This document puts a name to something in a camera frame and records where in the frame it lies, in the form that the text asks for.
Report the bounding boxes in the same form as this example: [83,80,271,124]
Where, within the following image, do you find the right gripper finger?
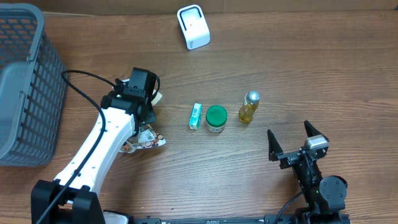
[304,120,322,138]
[267,129,284,161]

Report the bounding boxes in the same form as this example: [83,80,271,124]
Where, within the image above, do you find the snack packet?
[119,91,167,154]

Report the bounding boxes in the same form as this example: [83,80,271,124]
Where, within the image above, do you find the small kleenex tissue pack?
[188,103,202,130]

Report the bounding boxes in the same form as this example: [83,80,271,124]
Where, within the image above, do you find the yellow bottle silver cap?
[239,90,260,123]

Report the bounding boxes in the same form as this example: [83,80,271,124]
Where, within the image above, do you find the green lid jar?
[206,105,228,133]

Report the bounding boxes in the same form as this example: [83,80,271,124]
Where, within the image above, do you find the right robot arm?
[264,120,351,224]

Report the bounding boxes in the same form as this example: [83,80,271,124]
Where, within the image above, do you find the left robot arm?
[30,68,160,223]

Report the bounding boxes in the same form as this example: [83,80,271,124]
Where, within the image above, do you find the white barcode scanner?
[177,4,210,50]

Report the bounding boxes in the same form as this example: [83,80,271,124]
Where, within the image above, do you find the grey plastic mesh basket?
[1,3,67,167]

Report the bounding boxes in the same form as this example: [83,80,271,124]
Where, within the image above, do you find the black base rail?
[128,215,351,224]

